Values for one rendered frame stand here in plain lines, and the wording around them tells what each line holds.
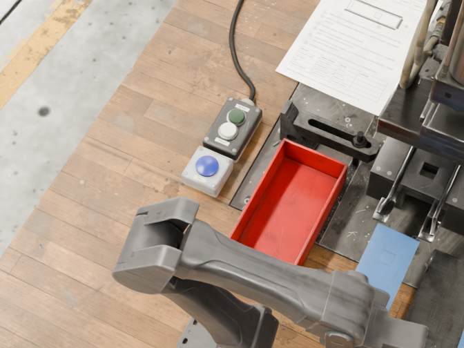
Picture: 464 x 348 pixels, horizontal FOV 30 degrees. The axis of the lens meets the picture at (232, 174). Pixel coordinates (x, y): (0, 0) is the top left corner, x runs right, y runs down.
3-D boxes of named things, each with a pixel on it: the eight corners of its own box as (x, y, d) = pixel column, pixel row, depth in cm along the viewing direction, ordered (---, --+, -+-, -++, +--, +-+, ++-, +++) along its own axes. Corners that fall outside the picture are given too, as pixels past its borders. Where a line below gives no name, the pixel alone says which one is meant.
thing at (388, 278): (337, 307, 130) (339, 301, 127) (378, 224, 136) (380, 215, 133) (380, 328, 128) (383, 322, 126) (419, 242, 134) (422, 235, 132)
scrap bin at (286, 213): (217, 273, 143) (215, 258, 137) (283, 155, 153) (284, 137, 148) (283, 304, 140) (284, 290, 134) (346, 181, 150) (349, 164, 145)
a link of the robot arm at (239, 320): (286, 327, 127) (163, 215, 104) (274, 371, 124) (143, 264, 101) (251, 324, 130) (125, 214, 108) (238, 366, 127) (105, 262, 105)
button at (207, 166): (192, 175, 149) (190, 169, 148) (202, 157, 151) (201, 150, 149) (212, 184, 148) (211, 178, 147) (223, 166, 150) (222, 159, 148)
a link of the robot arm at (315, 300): (387, 279, 104) (150, 182, 100) (369, 349, 100) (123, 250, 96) (347, 304, 115) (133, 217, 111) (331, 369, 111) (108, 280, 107)
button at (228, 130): (217, 138, 153) (217, 132, 151) (224, 126, 154) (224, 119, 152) (232, 144, 152) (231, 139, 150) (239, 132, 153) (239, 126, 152)
